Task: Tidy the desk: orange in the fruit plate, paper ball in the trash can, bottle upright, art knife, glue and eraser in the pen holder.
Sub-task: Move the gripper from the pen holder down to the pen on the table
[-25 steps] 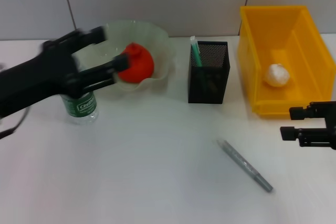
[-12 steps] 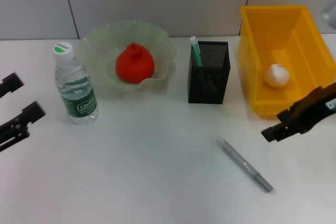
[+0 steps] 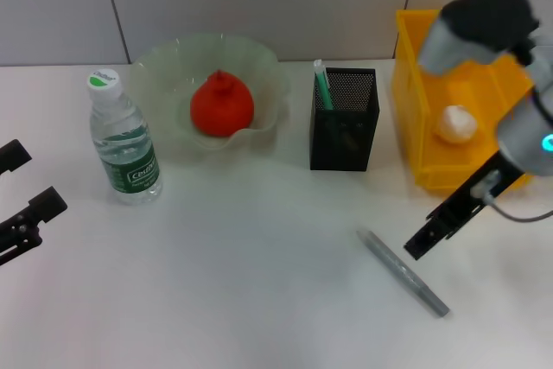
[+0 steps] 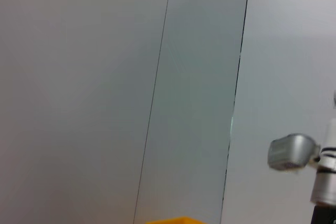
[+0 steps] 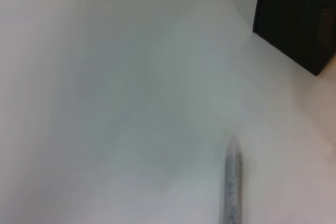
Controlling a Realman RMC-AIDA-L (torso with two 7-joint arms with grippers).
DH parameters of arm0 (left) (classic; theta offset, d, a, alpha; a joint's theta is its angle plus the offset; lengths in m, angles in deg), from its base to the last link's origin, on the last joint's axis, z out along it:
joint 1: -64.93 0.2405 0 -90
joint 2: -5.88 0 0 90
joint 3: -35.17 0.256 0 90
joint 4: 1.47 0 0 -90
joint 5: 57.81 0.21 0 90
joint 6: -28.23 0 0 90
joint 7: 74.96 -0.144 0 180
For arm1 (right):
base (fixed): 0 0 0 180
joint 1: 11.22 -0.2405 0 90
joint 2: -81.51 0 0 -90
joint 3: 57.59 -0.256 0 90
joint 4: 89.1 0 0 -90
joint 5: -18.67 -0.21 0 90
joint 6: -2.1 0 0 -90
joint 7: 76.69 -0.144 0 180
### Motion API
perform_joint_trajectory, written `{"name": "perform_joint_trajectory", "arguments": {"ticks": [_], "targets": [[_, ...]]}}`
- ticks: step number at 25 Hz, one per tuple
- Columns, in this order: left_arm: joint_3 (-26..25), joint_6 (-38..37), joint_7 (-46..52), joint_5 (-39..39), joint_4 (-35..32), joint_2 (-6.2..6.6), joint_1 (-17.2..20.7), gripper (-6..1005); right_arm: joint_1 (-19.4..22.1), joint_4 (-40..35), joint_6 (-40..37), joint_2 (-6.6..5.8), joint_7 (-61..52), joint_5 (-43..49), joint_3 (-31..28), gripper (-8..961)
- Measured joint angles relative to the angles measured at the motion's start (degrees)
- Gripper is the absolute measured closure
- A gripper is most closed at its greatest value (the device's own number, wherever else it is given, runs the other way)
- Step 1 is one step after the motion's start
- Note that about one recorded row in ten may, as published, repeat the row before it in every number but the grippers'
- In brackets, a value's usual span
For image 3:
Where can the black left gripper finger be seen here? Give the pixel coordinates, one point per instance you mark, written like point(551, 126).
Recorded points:
point(43, 207)
point(15, 154)

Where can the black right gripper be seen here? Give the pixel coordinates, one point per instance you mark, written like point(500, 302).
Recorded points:
point(484, 187)

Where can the grey marker pen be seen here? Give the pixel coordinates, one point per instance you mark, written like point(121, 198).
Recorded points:
point(402, 271)

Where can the clear green-label water bottle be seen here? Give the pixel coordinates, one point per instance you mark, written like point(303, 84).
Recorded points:
point(125, 148)

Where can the white paper ball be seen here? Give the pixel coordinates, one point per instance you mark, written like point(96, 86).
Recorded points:
point(455, 125)

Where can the red tomato-shaped plush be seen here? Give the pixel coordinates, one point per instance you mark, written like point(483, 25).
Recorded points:
point(222, 105)

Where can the black mesh pen holder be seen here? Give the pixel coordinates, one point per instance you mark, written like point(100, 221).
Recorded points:
point(345, 144)

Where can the pale green glass fruit bowl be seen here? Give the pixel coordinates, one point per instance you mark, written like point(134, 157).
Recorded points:
point(164, 71)

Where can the yellow plastic bin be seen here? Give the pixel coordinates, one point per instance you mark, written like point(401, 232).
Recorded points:
point(415, 97)

